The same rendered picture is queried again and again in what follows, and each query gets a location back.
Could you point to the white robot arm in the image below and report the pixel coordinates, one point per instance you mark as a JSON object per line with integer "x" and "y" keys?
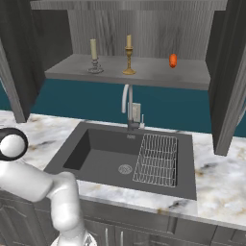
{"x": 25, "y": 184}

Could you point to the cream candle in gold holder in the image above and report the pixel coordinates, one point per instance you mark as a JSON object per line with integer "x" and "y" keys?
{"x": 129, "y": 61}

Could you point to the cream candle in silver holder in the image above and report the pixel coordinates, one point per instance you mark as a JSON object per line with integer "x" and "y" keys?
{"x": 93, "y": 48}

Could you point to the grey wood cabinet door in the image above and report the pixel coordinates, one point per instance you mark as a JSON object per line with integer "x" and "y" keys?
{"x": 19, "y": 57}
{"x": 226, "y": 80}

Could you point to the small white soap dispenser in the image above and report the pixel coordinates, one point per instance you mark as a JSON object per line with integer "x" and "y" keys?
{"x": 142, "y": 121}

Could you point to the grey and white tap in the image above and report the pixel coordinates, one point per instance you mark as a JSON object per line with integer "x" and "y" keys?
{"x": 130, "y": 96}

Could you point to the dark grey sink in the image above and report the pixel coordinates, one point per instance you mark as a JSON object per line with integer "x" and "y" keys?
{"x": 105, "y": 153}

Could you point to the grey base cupboard front panel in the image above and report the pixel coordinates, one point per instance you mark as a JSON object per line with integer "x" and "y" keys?
{"x": 134, "y": 216}

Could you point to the grey base cupboard door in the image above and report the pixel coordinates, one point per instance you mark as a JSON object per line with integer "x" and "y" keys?
{"x": 96, "y": 233}
{"x": 144, "y": 239}
{"x": 19, "y": 221}

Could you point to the grey base drawer front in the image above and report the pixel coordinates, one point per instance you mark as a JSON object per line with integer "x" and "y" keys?
{"x": 230, "y": 237}

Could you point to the white wall socket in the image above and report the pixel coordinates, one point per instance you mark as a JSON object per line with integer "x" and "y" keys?
{"x": 136, "y": 110}

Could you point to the grey wood wall cabinet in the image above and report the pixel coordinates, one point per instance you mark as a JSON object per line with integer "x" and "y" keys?
{"x": 153, "y": 32}

